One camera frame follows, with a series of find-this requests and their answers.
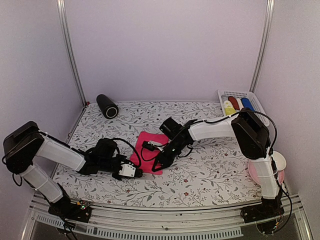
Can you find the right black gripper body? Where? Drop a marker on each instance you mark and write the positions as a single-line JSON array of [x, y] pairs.
[[171, 158]]

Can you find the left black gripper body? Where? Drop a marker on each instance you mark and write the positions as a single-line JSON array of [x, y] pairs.
[[105, 164]]

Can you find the pink towel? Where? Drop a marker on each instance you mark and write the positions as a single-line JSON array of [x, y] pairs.
[[145, 154]]

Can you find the green yellow patterned towel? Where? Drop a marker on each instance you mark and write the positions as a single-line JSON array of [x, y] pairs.
[[228, 108]]

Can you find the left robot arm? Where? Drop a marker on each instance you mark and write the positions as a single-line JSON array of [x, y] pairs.
[[27, 143]]

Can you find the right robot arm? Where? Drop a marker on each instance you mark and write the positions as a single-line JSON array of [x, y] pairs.
[[253, 138]]

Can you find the black cylindrical bottle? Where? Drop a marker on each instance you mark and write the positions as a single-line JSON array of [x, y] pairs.
[[108, 108]]

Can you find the floral tablecloth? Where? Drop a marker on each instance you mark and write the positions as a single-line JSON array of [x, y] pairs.
[[214, 173]]

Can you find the red item in basket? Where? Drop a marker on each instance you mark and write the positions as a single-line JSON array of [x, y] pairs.
[[234, 102]]

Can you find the white item in basket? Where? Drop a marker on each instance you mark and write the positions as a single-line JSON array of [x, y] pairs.
[[240, 104]]

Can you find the white plastic basket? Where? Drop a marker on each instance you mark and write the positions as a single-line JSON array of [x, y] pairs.
[[224, 94]]

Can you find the blue item in basket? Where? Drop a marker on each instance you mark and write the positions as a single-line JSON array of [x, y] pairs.
[[247, 104]]

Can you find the white bowl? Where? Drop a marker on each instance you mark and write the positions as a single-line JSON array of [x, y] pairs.
[[280, 161]]

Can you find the pink plate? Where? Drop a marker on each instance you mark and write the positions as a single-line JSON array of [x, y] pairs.
[[253, 174]]

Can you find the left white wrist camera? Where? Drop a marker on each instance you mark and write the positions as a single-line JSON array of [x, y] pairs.
[[128, 170]]

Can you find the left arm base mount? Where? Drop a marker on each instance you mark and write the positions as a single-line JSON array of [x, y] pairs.
[[65, 209]]

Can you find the front aluminium rail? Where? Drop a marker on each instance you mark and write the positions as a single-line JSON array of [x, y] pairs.
[[115, 222]]

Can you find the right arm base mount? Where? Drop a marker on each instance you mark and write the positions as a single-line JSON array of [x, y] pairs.
[[259, 212]]

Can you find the left aluminium frame post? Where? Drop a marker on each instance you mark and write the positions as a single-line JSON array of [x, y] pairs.
[[62, 13]]

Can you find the aluminium frame post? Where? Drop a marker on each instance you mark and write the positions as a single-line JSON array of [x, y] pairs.
[[263, 44], [62, 13]]

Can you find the right aluminium frame post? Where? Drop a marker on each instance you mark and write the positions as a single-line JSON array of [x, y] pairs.
[[263, 44]]

